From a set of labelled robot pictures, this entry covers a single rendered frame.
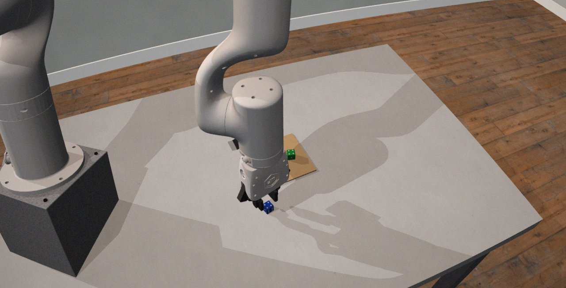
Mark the green die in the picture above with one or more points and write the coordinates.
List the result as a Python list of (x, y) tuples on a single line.
[(291, 154)]

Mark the blue die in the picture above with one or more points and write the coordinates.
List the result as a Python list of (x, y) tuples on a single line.
[(268, 207)]

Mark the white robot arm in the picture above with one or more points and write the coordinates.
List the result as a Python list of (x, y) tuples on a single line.
[(37, 161)]

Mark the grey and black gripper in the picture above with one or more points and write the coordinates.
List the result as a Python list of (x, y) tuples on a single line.
[(256, 182)]

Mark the tan square mat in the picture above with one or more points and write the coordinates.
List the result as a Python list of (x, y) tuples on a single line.
[(301, 165)]

